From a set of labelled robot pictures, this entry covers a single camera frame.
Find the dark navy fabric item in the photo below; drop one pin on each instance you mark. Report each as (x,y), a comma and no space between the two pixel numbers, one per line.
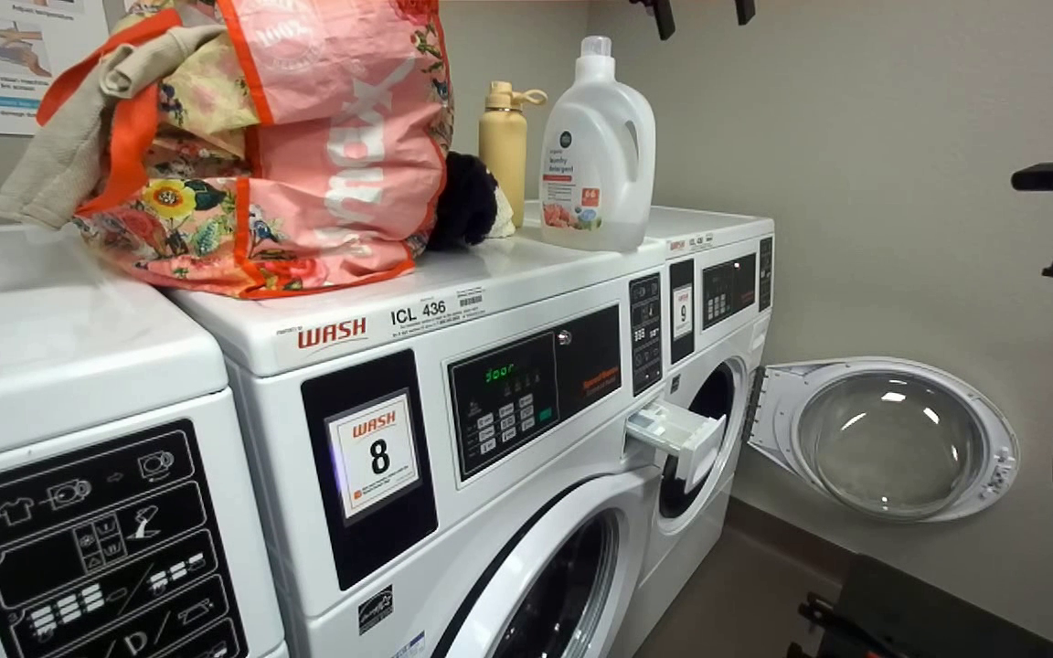
(462,203)

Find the beige cloth garment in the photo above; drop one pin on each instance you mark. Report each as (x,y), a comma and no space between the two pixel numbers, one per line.
(73,147)

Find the black cycle button panel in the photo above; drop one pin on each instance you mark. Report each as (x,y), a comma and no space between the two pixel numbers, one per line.
(644,329)
(94,553)
(766,270)

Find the closed round washer door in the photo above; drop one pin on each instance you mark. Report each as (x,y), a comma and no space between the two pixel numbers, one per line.
(548,587)

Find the open round washer door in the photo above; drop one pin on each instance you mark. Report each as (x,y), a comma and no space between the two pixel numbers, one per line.
(884,440)

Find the black base platform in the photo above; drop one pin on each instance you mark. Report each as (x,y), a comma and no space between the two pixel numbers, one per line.
(941,614)

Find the white illustrated wall poster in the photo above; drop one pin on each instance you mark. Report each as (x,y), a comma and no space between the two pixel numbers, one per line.
(14,60)

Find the white washing machine number nine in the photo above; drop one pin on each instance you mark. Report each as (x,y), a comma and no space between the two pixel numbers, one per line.
(64,329)

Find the black number eight display panel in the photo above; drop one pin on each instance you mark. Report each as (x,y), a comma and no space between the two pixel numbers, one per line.
(365,463)

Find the white washing machine number eight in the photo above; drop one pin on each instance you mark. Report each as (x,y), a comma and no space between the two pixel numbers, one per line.
(490,275)

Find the yellow water bottle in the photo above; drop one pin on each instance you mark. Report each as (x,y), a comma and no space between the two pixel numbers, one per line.
(505,147)

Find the black narrow number display panel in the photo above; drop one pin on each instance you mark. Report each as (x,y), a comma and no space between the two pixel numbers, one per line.
(680,313)

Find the pink orange floral laundry bag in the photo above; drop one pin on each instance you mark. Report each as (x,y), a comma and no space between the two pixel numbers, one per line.
(329,160)

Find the right white washing machine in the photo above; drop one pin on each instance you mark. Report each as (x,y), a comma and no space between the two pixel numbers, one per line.
(696,223)

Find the black digital control panel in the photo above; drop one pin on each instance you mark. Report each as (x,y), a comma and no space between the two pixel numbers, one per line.
(727,291)
(531,387)

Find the white detergent bottle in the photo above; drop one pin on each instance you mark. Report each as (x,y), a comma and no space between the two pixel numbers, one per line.
(593,160)

